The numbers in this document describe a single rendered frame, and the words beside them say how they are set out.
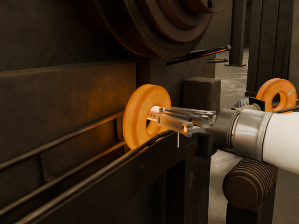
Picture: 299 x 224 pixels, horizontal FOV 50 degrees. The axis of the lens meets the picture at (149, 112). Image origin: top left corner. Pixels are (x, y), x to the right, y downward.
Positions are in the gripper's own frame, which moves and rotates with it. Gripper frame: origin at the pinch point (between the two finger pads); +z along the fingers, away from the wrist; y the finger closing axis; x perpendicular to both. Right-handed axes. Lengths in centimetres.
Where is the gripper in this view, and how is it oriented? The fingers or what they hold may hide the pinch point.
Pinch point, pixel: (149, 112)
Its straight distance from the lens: 71.6
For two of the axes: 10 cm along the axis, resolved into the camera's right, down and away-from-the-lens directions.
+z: -8.3, -1.8, 5.2
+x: 0.4, -9.6, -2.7
